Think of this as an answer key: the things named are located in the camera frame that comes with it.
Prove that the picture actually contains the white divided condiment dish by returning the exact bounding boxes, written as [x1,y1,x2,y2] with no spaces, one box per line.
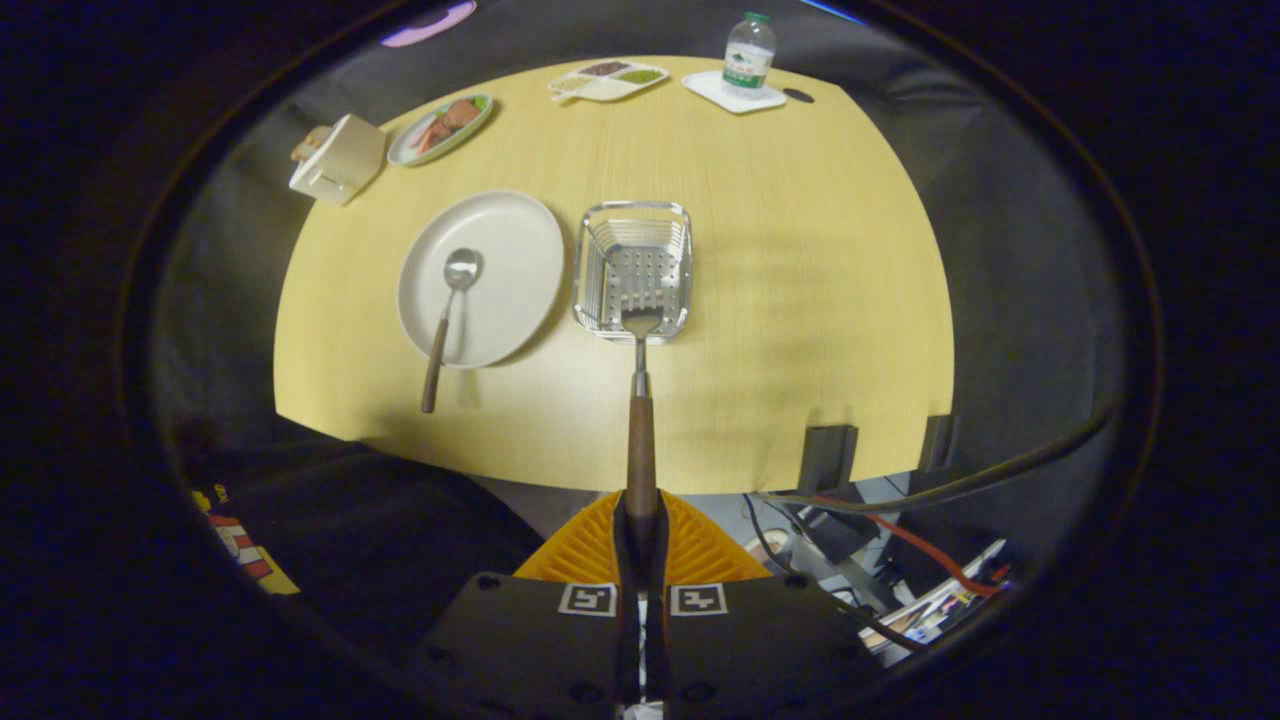
[548,60,671,104]

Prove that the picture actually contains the black backdrop cloth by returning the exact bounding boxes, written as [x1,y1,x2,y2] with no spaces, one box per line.
[150,0,1136,561]

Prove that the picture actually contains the black table clamp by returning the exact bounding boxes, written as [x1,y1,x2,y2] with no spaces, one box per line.
[918,413,956,473]
[797,425,859,496]

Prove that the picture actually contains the pile of papers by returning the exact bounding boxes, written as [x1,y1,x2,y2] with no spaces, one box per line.
[860,540,1013,666]

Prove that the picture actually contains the wooden handled metal spoon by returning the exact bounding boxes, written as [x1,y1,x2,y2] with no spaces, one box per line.
[421,247,484,414]

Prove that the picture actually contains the thick dark cable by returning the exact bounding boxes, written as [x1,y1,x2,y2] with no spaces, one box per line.
[755,415,1119,506]

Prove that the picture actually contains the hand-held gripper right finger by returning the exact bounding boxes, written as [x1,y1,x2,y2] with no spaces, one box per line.
[641,490,883,720]

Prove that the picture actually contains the thin red cable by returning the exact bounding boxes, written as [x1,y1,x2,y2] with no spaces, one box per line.
[810,495,1003,599]

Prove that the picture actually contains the green rimmed food plate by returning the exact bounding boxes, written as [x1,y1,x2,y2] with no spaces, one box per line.
[387,93,495,167]

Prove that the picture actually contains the white square coaster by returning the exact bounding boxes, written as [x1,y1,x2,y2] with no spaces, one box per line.
[682,70,788,114]

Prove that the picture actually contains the cream white toaster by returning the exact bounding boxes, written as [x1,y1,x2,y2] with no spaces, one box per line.
[289,113,387,207]

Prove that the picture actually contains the large white round plate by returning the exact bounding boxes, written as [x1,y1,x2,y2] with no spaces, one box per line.
[397,190,566,370]

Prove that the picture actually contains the sliced meat pieces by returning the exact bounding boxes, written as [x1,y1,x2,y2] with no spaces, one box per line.
[412,98,481,153]

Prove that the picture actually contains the thin black cable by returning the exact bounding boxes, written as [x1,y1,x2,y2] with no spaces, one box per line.
[742,493,933,653]

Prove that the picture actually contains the wooden handled metal fork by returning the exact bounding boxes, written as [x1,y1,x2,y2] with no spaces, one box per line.
[620,305,665,551]

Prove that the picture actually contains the clear plastic water bottle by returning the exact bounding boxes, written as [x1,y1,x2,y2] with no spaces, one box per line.
[722,12,778,100]

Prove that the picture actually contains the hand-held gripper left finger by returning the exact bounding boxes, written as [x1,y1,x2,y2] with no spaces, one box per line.
[410,490,642,720]

